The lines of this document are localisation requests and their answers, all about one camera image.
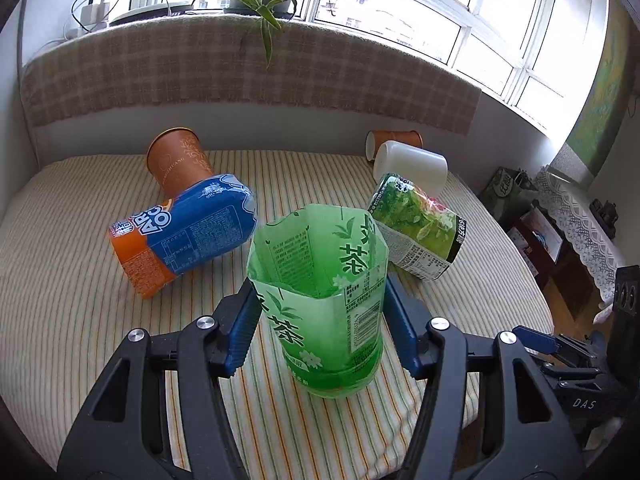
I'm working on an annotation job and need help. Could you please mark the plaid windowsill cloth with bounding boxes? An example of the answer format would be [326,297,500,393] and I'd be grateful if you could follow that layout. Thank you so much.
[22,15,482,134]

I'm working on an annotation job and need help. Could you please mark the orange paper cup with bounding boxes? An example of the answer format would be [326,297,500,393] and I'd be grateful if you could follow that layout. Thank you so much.
[145,127,214,198]
[364,130,423,162]

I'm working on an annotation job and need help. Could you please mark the orange paper cup far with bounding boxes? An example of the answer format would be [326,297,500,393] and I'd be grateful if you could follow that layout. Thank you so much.
[364,130,423,162]

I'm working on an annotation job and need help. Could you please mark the green cut bottle cup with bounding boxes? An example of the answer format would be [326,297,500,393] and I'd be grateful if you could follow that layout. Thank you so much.
[246,204,388,398]

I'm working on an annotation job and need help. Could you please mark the dark flat tray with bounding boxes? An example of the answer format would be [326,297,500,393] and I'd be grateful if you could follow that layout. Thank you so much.
[110,3,193,27]

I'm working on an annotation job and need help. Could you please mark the white charger plugs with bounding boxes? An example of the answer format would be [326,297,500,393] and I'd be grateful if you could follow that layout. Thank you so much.
[65,1,111,39]

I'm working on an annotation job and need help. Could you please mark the green white carton cup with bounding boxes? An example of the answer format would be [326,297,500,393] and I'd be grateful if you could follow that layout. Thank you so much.
[369,174,466,281]

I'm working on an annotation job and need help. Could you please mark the orange paper cup near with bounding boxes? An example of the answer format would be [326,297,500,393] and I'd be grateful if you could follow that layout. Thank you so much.
[145,127,214,198]

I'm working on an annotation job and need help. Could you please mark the white lace side table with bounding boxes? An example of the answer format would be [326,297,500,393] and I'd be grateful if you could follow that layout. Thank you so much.
[534,167,626,309]

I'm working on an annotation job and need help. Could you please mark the blue orange cut bottle cup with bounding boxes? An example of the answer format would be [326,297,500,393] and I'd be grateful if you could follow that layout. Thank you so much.
[108,174,257,298]

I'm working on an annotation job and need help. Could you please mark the green paper bag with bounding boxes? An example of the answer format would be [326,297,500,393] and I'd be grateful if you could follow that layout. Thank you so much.
[478,167,538,224]

